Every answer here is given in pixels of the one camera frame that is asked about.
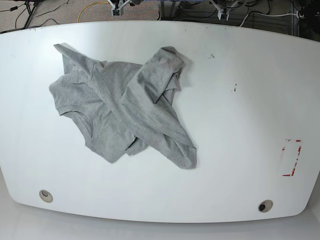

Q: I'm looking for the yellow cable on floor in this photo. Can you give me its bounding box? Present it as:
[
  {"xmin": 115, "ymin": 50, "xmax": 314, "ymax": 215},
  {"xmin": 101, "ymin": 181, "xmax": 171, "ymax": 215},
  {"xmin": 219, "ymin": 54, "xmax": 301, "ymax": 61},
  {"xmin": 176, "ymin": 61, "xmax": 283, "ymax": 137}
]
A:
[{"xmin": 77, "ymin": 0, "xmax": 112, "ymax": 24}]

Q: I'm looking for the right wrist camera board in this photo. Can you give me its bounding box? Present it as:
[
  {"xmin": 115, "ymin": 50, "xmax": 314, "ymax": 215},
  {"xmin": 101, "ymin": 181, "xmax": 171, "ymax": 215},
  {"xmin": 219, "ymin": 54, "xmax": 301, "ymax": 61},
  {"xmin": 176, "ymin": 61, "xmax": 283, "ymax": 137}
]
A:
[{"xmin": 111, "ymin": 8, "xmax": 122, "ymax": 17}]

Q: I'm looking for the right table grommet hole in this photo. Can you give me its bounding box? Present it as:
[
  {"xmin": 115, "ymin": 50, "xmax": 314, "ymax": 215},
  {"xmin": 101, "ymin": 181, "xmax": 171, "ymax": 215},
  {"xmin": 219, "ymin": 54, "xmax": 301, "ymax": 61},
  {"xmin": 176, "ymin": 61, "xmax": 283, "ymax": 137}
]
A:
[{"xmin": 258, "ymin": 199, "xmax": 273, "ymax": 213}]

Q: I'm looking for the black tripod stand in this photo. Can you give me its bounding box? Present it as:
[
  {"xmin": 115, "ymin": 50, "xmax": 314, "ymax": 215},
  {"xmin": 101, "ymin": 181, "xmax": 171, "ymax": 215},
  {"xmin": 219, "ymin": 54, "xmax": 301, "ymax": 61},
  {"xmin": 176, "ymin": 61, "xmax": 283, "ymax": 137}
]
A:
[{"xmin": 0, "ymin": 0, "xmax": 38, "ymax": 29}]

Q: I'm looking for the red tape rectangle marking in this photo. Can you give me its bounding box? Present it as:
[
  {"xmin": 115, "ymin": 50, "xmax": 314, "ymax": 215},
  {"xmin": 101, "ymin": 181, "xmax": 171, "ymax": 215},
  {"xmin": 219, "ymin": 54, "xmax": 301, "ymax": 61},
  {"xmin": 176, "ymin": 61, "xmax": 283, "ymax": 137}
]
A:
[{"xmin": 280, "ymin": 139, "xmax": 303, "ymax": 177}]

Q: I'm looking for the grey t-shirt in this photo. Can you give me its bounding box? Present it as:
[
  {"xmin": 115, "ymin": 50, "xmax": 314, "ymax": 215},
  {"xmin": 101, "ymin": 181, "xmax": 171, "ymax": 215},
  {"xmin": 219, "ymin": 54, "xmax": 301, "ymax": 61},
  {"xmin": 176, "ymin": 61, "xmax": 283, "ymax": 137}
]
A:
[{"xmin": 49, "ymin": 44, "xmax": 197, "ymax": 170}]

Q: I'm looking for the table grommet hole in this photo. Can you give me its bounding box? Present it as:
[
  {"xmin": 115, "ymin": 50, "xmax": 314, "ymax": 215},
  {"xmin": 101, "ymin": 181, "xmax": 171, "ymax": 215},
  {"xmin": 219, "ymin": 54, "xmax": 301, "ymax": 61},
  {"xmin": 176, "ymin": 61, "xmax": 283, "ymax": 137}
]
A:
[
  {"xmin": 258, "ymin": 199, "xmax": 273, "ymax": 213},
  {"xmin": 39, "ymin": 190, "xmax": 53, "ymax": 203}
]

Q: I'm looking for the white cable on floor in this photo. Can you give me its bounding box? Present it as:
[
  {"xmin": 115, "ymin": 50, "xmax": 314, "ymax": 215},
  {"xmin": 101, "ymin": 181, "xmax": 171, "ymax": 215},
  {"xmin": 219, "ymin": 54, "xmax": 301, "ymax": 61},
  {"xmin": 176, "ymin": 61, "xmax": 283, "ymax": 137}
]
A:
[{"xmin": 239, "ymin": 11, "xmax": 298, "ymax": 28}]

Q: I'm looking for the left table grommet hole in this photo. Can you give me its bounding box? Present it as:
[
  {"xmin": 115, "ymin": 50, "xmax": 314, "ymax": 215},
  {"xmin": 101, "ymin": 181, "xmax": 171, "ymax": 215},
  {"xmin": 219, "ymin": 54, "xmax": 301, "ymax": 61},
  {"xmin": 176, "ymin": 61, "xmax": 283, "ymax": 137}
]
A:
[{"xmin": 39, "ymin": 190, "xmax": 53, "ymax": 203}]

